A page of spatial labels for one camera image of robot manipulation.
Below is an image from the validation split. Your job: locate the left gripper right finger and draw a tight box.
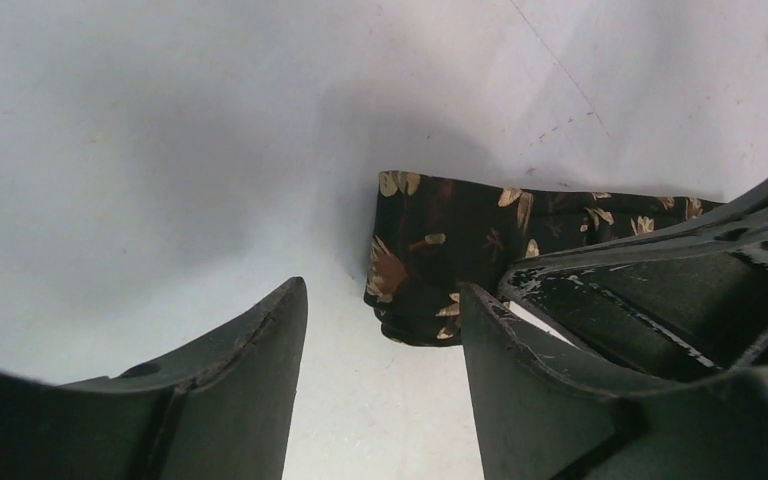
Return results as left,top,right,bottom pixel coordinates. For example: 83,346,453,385
460,284,768,479

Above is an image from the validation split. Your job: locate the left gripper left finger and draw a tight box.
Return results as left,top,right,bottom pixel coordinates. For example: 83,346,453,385
0,277,308,479

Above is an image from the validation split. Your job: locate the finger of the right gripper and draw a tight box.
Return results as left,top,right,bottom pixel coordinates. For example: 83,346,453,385
499,179,768,381

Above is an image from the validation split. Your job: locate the black gold floral tie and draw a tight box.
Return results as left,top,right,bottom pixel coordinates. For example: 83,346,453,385
364,171,718,347

